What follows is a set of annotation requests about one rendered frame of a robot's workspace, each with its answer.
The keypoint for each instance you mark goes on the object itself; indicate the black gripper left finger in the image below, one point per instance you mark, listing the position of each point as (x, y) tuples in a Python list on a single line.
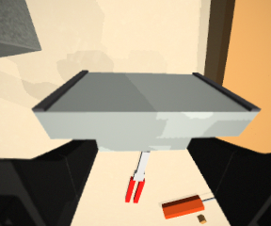
[(51, 184)]

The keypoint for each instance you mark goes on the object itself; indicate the orange flat panel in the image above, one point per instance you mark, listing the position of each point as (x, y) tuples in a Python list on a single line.
[(238, 58)]

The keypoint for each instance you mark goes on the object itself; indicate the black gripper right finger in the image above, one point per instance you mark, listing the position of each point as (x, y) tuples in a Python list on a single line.
[(239, 178)]

